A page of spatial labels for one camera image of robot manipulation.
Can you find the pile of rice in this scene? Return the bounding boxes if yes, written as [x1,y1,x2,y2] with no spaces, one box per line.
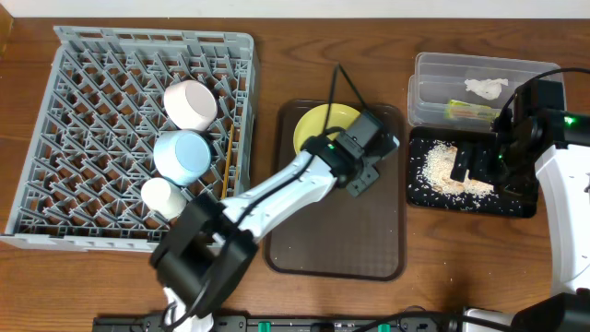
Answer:
[407,138,523,216]

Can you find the green orange snack wrapper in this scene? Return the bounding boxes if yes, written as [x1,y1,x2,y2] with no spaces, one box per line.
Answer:
[443,100,500,122]

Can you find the white tissue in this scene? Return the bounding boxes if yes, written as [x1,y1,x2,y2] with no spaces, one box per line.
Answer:
[465,78,509,101]

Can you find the yellow plate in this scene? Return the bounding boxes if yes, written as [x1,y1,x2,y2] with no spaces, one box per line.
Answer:
[293,103,360,154]

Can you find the wooden chopstick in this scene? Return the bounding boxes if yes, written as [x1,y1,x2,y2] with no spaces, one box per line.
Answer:
[230,166,240,196]
[220,124,235,199]

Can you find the white pink bowl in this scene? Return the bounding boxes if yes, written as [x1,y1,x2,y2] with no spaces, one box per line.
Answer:
[163,80,218,132]

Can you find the light blue bowl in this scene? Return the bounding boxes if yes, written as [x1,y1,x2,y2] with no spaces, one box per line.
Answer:
[153,130,212,186]

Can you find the white cup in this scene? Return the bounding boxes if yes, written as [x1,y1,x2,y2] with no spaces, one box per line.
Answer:
[140,178,187,219]

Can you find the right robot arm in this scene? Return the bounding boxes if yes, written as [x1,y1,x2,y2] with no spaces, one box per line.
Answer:
[452,112,589,331]

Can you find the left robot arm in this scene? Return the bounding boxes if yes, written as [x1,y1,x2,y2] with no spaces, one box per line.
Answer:
[150,132,399,331]

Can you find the black waste tray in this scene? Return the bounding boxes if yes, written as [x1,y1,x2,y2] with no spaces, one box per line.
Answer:
[406,126,538,218]

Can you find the clear plastic bin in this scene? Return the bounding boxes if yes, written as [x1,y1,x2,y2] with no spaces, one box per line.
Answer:
[407,53,559,132]

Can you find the brown serving tray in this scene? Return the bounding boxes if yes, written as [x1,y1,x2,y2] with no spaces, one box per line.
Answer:
[263,99,407,282]

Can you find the grey plastic dish rack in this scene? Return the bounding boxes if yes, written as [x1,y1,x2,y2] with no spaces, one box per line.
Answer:
[1,26,259,252]

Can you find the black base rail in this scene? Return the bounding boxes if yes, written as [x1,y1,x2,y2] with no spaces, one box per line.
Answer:
[91,315,463,332]

